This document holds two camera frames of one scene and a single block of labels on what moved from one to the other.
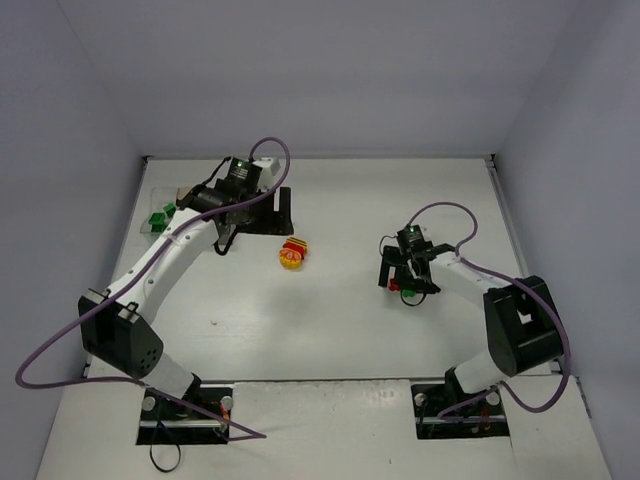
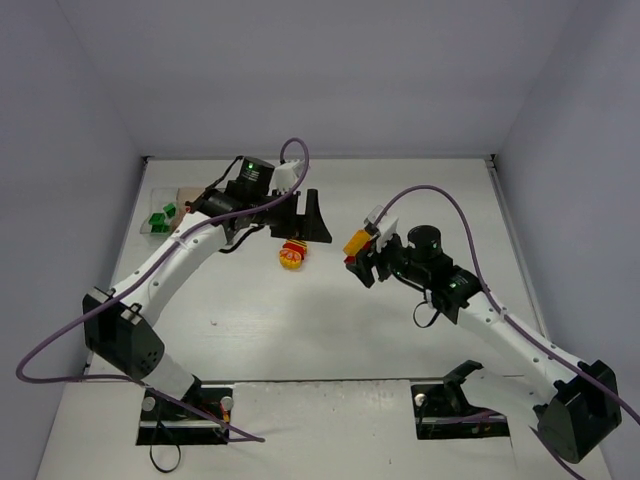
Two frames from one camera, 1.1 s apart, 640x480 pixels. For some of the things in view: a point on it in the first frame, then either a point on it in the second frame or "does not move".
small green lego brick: (170, 209) does not move
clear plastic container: (159, 198) does not move
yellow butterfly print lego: (290, 259) does not move
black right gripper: (388, 265) -> (373, 260)
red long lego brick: (392, 286) -> (351, 259)
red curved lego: (296, 247) does not move
